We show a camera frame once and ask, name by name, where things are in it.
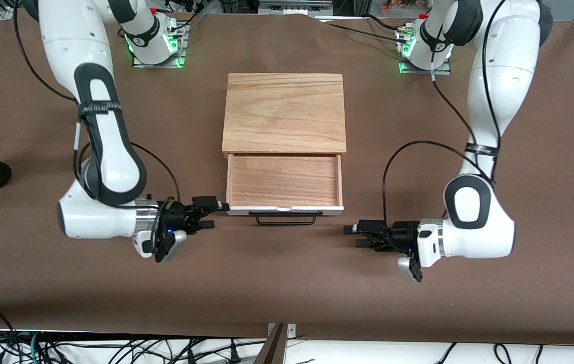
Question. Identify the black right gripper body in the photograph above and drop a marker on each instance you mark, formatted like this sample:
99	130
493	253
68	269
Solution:
176	215

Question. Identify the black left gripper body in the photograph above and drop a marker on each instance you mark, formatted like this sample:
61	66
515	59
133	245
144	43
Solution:
402	233

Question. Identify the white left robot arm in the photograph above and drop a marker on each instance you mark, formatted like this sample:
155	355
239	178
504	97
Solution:
499	101

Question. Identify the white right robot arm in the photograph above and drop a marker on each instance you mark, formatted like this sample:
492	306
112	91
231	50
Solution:
110	167

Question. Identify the wooden drawer cabinet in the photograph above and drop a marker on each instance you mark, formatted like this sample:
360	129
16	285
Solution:
284	111

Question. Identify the brown table cover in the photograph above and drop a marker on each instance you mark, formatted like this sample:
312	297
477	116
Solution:
287	283

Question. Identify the brown mounting bar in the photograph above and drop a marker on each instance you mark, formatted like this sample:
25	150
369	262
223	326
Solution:
273	349

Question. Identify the grey power strip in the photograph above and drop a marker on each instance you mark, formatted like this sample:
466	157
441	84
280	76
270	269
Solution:
294	6

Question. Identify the metal table edge bracket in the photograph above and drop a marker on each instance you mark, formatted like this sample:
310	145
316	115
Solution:
291	329

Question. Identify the aluminium table edge rail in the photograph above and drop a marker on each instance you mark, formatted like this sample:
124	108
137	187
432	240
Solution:
115	333

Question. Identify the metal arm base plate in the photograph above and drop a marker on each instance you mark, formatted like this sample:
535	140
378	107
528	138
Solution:
176	55
418	68

